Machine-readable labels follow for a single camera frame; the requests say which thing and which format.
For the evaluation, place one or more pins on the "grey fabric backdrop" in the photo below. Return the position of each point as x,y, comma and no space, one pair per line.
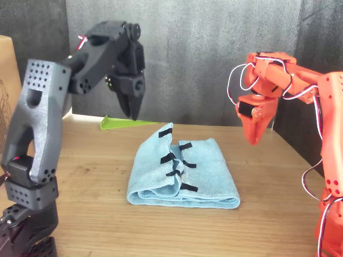
201,53

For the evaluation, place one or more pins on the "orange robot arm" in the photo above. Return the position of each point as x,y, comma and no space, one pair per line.
332,134

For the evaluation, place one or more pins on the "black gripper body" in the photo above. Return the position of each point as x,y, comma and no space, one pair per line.
128,85

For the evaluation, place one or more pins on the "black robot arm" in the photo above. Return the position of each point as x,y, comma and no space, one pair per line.
40,120

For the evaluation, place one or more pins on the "brown cardboard box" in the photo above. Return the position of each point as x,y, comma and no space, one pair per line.
8,80

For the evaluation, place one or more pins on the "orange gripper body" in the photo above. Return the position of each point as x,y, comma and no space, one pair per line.
260,107

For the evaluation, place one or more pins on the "light blue microfiber towel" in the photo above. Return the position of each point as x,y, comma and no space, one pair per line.
209,171

